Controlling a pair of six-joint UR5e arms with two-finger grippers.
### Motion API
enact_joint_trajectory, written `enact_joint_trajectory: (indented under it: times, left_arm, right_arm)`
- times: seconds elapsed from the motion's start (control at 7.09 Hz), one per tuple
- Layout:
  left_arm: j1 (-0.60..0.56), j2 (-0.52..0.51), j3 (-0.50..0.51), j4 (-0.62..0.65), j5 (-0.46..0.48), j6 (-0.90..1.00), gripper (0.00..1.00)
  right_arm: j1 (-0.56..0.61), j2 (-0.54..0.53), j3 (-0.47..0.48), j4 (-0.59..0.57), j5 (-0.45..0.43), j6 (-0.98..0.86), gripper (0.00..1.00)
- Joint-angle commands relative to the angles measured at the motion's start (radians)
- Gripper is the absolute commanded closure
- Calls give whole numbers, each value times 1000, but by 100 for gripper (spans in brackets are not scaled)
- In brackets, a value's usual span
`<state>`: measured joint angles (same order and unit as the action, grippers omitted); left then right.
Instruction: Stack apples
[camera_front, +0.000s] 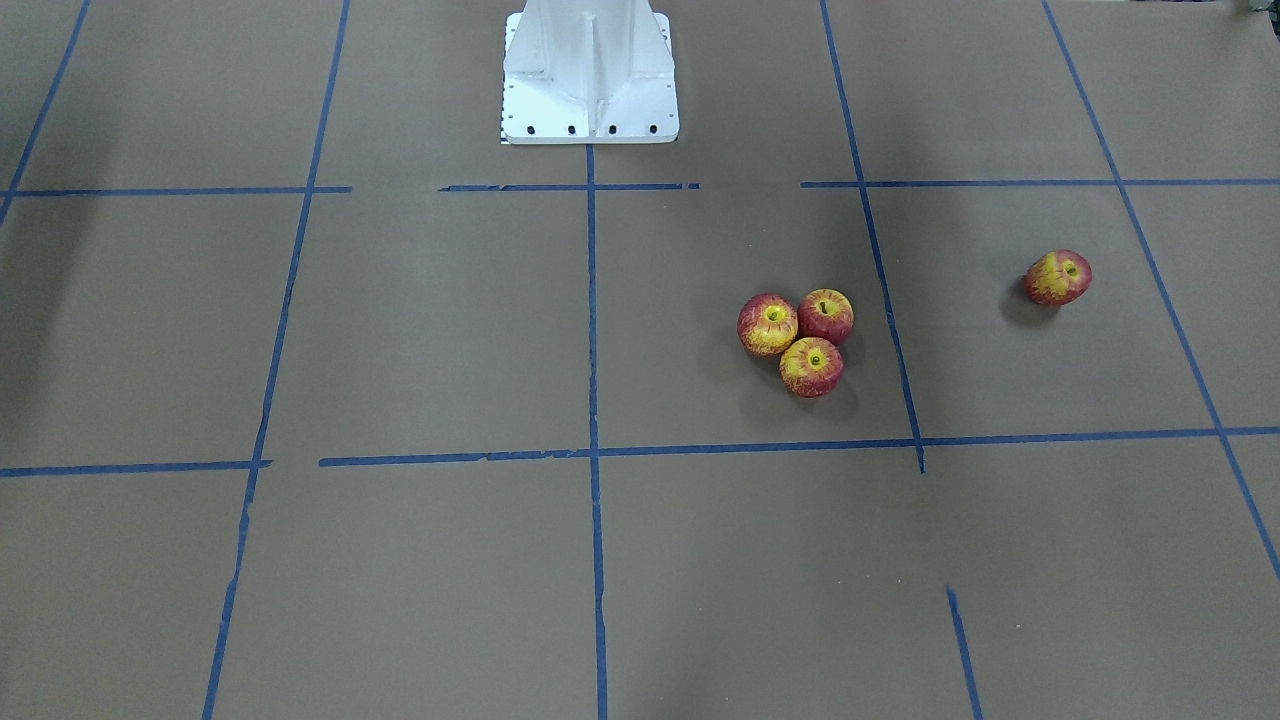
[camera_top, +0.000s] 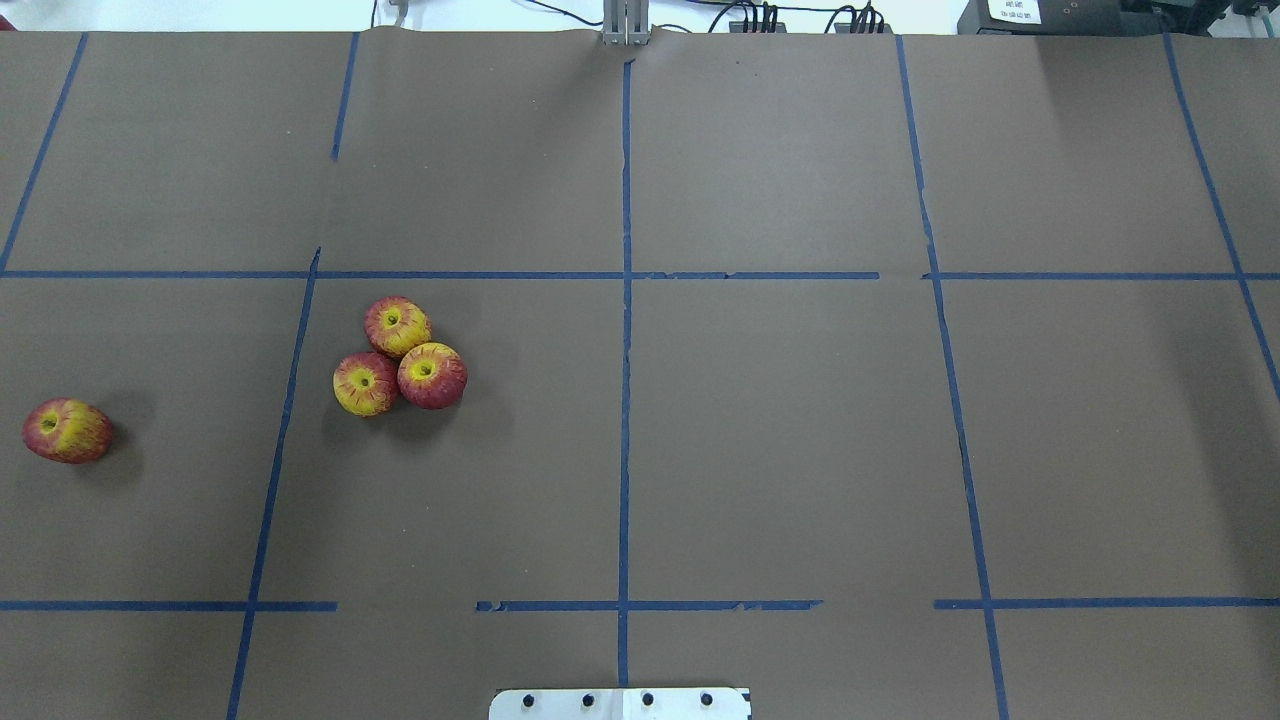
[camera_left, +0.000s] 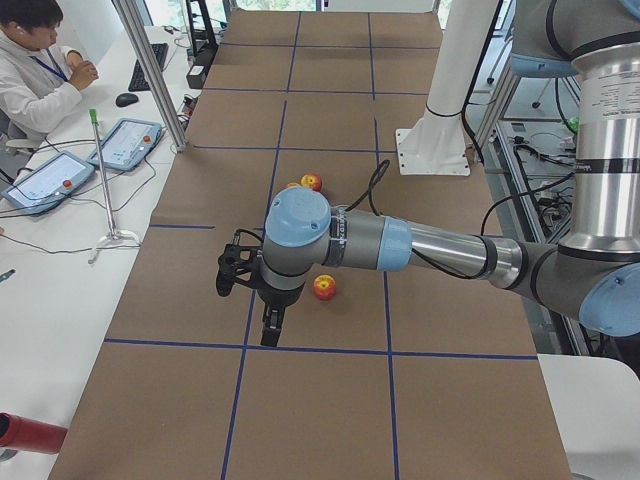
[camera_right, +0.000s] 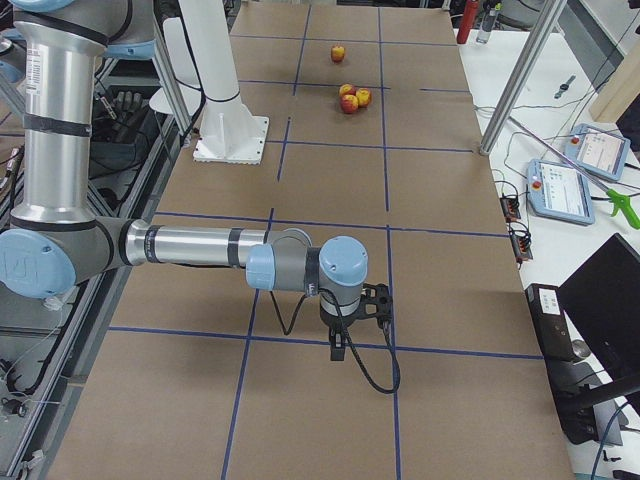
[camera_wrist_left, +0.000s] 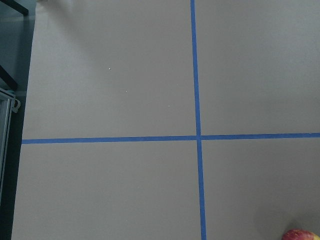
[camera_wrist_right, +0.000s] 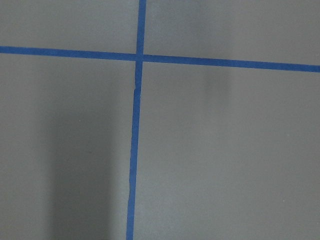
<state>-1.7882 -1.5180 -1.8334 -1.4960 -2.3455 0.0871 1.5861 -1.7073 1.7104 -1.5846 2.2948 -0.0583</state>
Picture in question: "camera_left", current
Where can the black computer mouse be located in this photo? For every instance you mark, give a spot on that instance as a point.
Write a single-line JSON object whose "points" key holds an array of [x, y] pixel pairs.
{"points": [[126, 99]]}

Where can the far blue teach pendant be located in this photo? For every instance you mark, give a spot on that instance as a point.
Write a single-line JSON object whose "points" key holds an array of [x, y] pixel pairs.
{"points": [[128, 143]]}

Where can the red yellow apple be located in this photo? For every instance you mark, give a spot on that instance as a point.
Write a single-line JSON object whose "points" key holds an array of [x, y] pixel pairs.
{"points": [[312, 181], [324, 287]]}

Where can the aluminium frame post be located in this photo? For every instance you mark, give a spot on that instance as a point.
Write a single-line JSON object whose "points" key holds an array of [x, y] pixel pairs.
{"points": [[134, 27]]}

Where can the black box on table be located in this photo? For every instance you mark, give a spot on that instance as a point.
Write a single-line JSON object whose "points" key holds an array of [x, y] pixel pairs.
{"points": [[196, 77]]}

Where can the blue teach pendant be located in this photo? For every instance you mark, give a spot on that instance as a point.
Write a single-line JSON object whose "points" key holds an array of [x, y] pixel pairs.
{"points": [[128, 143], [48, 185]]}

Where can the blue tape crosswise line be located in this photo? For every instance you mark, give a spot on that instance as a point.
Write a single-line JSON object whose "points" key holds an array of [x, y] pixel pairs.
{"points": [[367, 352]]}

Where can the silver stand with green tip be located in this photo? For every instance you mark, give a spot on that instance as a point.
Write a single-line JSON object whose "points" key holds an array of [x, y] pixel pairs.
{"points": [[114, 234]]}

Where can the person in white hoodie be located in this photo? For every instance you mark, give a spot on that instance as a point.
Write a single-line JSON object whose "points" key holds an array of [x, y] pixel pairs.
{"points": [[41, 81]]}

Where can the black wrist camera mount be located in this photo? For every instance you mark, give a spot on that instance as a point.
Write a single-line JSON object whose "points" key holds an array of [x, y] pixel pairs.
{"points": [[239, 264]]}

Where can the red yellow apple far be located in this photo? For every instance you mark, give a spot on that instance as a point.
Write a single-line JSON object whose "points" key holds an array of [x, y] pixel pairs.
{"points": [[312, 181]]}

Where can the red yellow apple near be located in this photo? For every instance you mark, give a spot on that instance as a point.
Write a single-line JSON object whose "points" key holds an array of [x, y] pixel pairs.
{"points": [[324, 287]]}

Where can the near blue teach pendant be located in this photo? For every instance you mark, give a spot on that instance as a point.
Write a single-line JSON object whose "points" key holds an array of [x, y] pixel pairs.
{"points": [[48, 185]]}

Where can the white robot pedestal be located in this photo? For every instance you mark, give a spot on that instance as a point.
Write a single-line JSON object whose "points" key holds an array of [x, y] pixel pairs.
{"points": [[435, 145]]}

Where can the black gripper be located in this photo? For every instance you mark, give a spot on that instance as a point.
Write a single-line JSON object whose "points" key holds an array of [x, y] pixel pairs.
{"points": [[278, 297]]}

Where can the red cylinder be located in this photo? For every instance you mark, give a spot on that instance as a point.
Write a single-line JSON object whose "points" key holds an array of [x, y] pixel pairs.
{"points": [[24, 434]]}

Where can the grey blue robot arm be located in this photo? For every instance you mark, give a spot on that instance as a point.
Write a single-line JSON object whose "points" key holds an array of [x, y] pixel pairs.
{"points": [[591, 275]]}

